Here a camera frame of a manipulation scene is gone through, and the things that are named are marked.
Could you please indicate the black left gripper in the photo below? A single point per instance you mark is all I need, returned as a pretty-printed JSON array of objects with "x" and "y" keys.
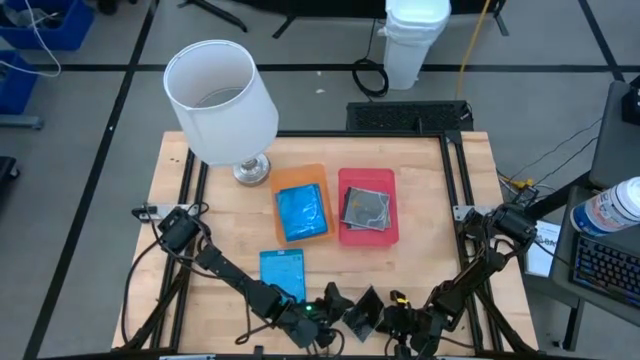
[{"x": 305, "y": 322}]

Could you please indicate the black perforated computer case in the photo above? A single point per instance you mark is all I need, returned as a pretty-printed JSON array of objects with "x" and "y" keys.
[{"x": 405, "y": 116}]

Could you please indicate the white shade table lamp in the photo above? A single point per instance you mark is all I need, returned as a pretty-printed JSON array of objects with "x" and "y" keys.
[{"x": 220, "y": 110}]

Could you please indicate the grey side table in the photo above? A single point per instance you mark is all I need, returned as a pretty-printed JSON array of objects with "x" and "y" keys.
[{"x": 617, "y": 145}]

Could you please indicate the white trash bin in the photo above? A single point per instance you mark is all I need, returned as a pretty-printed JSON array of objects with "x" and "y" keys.
[{"x": 415, "y": 40}]

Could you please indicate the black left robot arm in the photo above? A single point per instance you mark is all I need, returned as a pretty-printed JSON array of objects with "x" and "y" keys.
[{"x": 225, "y": 267}]

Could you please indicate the black partition screen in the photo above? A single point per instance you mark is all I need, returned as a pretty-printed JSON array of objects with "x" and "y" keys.
[{"x": 350, "y": 6}]

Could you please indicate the grey computer desk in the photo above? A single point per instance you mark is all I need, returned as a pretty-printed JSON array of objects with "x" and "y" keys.
[{"x": 557, "y": 297}]

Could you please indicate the black backlit keyboard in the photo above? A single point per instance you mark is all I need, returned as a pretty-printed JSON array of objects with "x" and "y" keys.
[{"x": 607, "y": 270}]

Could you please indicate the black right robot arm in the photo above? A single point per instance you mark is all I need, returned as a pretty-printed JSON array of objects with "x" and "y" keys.
[{"x": 480, "y": 265}]

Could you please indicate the white printed paper sheet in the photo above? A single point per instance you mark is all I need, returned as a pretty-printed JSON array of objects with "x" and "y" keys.
[{"x": 542, "y": 257}]

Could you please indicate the black floor object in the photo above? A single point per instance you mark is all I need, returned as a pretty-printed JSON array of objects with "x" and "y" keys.
[{"x": 7, "y": 172}]

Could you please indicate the black device on side table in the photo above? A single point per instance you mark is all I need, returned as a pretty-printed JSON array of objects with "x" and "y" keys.
[{"x": 632, "y": 102}]

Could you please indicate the grey cart base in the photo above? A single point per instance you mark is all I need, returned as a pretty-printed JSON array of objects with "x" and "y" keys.
[{"x": 20, "y": 121}]

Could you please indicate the blue plastic storage bin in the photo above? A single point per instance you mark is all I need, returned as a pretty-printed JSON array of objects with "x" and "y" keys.
[
  {"x": 15, "y": 85},
  {"x": 65, "y": 30}
]

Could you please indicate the red translucent plastic bin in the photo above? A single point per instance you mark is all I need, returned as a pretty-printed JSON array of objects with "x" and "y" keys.
[{"x": 367, "y": 177}]

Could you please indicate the white wipes canister blue label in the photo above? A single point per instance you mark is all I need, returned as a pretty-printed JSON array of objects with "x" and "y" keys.
[{"x": 607, "y": 207}]

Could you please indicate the orange translucent plastic bin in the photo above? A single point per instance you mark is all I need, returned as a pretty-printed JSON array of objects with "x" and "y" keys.
[{"x": 300, "y": 175}]

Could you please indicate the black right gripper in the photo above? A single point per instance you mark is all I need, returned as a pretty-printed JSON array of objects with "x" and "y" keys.
[{"x": 417, "y": 330}]

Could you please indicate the black stand legs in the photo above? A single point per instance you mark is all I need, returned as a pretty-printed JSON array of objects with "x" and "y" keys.
[{"x": 220, "y": 15}]

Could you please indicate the black aluminium table frame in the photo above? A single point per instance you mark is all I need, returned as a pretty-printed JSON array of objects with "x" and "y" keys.
[{"x": 350, "y": 134}]

